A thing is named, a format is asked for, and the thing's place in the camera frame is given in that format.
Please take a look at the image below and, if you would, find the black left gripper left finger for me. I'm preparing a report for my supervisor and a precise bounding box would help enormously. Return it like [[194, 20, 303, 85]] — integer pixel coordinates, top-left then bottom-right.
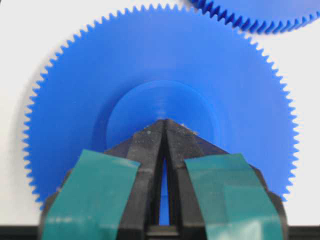
[[39, 120, 165, 240]]

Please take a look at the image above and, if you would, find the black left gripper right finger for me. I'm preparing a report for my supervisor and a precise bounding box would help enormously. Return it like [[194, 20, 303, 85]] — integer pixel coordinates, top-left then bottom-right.
[[165, 119, 288, 240]]

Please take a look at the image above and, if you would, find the small blue gear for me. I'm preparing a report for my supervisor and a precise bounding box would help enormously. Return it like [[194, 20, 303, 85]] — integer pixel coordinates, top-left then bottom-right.
[[21, 5, 300, 225]]

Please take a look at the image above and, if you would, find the large blue gear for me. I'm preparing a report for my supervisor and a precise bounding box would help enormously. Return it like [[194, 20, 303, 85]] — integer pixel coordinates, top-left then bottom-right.
[[190, 0, 320, 34]]

